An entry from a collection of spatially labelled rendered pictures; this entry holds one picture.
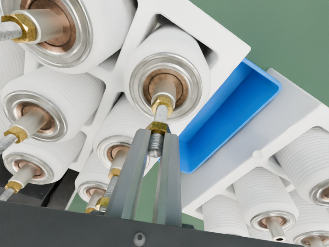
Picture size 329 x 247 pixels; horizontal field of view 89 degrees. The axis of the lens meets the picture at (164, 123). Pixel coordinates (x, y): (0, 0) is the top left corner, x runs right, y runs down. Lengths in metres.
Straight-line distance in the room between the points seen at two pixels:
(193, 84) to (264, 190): 0.27
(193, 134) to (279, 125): 0.25
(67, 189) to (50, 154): 0.32
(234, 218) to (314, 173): 0.20
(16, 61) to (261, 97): 0.41
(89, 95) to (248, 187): 0.33
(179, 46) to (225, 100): 0.33
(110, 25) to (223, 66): 0.15
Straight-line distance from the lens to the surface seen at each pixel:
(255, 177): 0.40
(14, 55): 0.33
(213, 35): 0.24
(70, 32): 0.19
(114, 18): 0.21
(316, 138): 0.37
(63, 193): 0.63
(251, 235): 0.53
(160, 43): 0.17
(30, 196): 0.65
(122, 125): 0.22
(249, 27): 0.44
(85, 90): 0.27
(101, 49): 0.19
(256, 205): 0.37
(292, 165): 0.36
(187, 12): 0.23
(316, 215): 0.48
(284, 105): 0.38
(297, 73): 0.52
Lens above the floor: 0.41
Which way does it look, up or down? 54 degrees down
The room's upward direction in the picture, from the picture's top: 172 degrees counter-clockwise
